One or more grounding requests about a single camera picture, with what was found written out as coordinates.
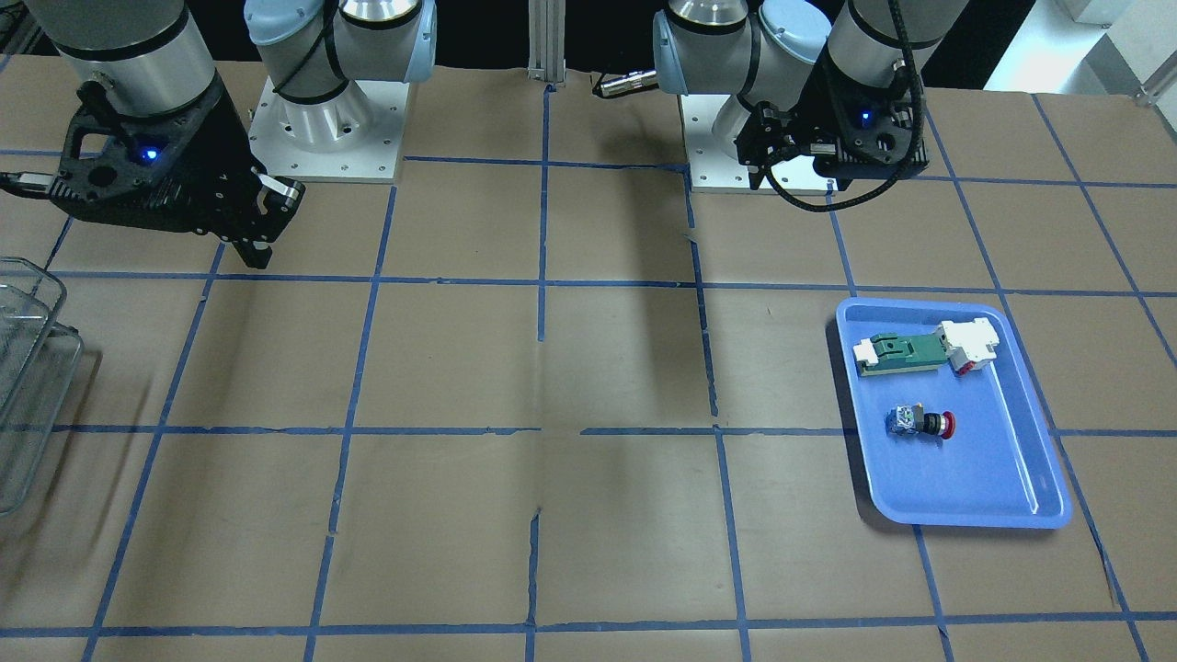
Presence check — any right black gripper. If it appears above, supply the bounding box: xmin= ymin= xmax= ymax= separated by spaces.
xmin=198 ymin=140 xmax=306 ymax=269

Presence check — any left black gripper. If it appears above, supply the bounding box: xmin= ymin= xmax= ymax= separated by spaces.
xmin=736 ymin=99 xmax=833 ymax=191

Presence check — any red emergency stop button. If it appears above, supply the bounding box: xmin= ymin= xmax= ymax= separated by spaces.
xmin=886 ymin=404 xmax=957 ymax=441

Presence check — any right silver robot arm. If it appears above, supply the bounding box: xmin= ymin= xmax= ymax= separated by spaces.
xmin=4 ymin=1 xmax=438 ymax=269

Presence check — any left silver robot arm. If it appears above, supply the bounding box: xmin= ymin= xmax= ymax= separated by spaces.
xmin=652 ymin=1 xmax=966 ymax=200

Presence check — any green terminal block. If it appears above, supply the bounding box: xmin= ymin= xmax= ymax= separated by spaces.
xmin=852 ymin=335 xmax=947 ymax=376

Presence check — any white circuit breaker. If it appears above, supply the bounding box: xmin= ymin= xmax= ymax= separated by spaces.
xmin=933 ymin=317 xmax=1000 ymax=376

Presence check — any blue plastic tray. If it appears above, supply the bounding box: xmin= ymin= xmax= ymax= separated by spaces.
xmin=834 ymin=297 xmax=1073 ymax=531

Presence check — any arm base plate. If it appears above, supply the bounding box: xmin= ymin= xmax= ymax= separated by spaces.
xmin=678 ymin=94 xmax=849 ymax=204
xmin=250 ymin=81 xmax=415 ymax=185

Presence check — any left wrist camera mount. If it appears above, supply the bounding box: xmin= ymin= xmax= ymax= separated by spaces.
xmin=813 ymin=51 xmax=930 ymax=180

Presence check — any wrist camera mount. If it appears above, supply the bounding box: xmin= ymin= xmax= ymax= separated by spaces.
xmin=48 ymin=75 xmax=250 ymax=232
xmin=813 ymin=51 xmax=930 ymax=180

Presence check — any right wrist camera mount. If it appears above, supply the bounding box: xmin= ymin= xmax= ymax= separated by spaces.
xmin=48 ymin=75 xmax=250 ymax=232

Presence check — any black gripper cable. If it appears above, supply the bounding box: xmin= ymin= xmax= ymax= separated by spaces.
xmin=763 ymin=18 xmax=930 ymax=214

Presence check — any wire mesh shelf basket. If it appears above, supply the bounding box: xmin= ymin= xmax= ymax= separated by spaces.
xmin=1 ymin=257 xmax=85 ymax=516

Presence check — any aluminium frame post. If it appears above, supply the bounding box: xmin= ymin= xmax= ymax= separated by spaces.
xmin=527 ymin=0 xmax=566 ymax=87

